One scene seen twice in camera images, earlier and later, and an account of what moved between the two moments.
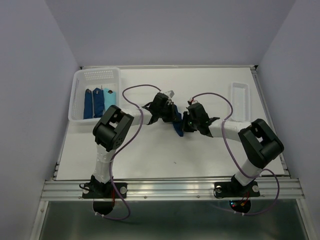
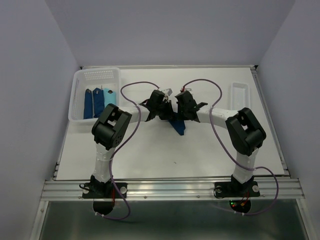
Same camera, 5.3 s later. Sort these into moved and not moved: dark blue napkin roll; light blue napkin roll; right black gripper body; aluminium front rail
Moved: right black gripper body
Not moved: light blue napkin roll; dark blue napkin roll; aluminium front rail
